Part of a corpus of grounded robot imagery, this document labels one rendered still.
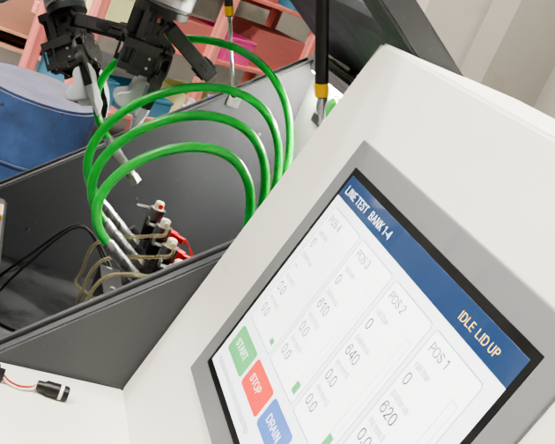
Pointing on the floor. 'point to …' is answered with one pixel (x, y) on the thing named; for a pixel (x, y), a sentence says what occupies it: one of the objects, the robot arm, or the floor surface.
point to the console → (531, 255)
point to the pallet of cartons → (7, 22)
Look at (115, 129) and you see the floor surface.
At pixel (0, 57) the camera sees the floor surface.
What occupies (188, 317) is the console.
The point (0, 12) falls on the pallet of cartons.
